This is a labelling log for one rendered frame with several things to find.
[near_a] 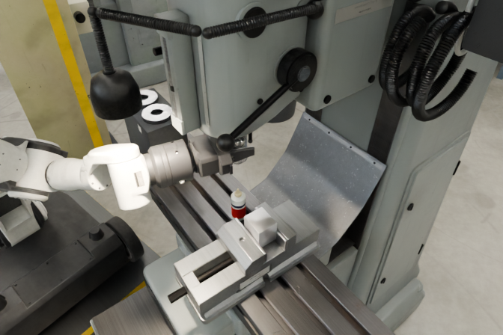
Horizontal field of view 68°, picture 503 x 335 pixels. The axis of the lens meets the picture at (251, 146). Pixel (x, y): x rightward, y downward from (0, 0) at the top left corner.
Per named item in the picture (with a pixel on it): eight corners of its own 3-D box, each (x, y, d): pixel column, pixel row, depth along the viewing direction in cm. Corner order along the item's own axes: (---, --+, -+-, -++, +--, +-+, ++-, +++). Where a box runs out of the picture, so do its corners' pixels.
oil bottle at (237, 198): (236, 223, 102) (236, 197, 95) (228, 214, 105) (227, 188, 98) (248, 217, 104) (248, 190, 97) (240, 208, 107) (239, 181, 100)
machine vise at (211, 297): (203, 326, 81) (199, 301, 74) (174, 275, 90) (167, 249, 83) (321, 248, 96) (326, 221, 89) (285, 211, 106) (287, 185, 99)
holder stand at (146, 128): (157, 180, 115) (146, 129, 103) (130, 143, 129) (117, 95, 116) (191, 164, 121) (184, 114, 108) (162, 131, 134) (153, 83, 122)
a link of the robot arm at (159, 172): (166, 147, 71) (105, 162, 67) (179, 198, 73) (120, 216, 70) (159, 137, 81) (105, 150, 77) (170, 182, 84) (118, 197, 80)
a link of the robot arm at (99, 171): (120, 152, 68) (72, 153, 74) (132, 197, 70) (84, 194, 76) (144, 142, 73) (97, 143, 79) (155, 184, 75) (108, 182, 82)
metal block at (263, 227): (258, 249, 86) (259, 233, 82) (244, 232, 90) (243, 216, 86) (276, 238, 88) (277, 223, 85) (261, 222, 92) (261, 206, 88)
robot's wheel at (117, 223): (110, 244, 160) (98, 214, 148) (120, 237, 163) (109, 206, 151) (138, 271, 151) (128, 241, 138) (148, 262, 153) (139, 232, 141)
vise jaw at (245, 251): (245, 276, 82) (245, 266, 80) (216, 238, 90) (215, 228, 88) (266, 262, 85) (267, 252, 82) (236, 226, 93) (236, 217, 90)
